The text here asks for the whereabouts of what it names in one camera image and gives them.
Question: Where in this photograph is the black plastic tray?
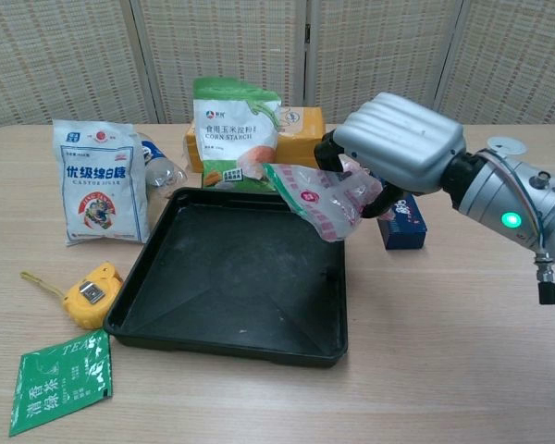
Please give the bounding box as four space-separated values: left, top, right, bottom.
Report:
103 186 349 369

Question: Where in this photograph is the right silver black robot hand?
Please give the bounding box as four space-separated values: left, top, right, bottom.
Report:
314 91 467 219

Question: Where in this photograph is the white caster sugar bag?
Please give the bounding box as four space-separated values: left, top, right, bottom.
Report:
52 118 154 248

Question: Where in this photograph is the green white corn starch bag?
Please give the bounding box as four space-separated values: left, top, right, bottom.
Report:
192 76 283 194

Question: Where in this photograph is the empty Pepsi plastic bottle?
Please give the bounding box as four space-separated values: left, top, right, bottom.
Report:
136 131 189 201

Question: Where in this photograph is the green tea packet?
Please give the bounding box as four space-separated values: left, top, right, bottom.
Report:
7 327 114 438

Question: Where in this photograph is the pink white seasoning bag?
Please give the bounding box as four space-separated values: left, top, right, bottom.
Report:
262 156 384 243

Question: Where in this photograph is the white round cable grommet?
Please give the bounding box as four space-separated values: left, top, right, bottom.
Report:
486 135 528 154

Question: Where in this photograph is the dark blue printed box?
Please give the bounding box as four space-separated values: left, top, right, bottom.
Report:
376 182 429 251

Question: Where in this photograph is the yellow wrapped package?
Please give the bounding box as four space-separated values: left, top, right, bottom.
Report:
183 105 329 178

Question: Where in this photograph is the yellow tape measure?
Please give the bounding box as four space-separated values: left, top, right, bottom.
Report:
19 261 127 330

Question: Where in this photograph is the woven folding screen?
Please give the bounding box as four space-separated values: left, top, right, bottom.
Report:
0 0 555 136

